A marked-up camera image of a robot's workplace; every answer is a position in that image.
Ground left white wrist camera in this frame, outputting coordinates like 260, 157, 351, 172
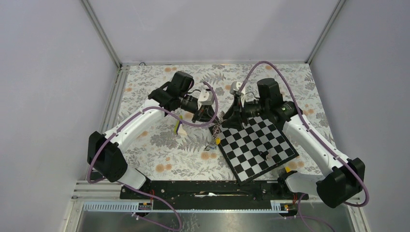
197, 89, 214, 109

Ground green purple white toy bricks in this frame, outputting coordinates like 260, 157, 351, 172
174, 115, 187, 136

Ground black white chessboard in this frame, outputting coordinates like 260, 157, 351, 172
217, 116, 299, 186

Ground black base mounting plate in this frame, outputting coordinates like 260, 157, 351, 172
119, 180, 309, 210

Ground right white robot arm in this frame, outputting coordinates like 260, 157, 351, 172
222, 78, 369, 208

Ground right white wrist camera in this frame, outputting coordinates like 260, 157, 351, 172
229, 81, 246, 105

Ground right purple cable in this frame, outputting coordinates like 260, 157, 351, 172
238, 60, 370, 232

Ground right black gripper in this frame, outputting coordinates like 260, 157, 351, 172
222, 95, 269, 131

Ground floral patterned table mat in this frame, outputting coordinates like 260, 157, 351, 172
115, 63, 334, 180

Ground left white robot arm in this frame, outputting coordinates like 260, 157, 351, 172
87, 71, 219, 199

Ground metal keyring disc with rings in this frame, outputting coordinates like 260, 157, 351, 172
204, 121, 222, 151

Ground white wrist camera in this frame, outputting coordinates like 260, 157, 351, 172
197, 89, 214, 109
229, 81, 246, 105

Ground white slotted cable duct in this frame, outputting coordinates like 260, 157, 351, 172
83, 201, 289, 214

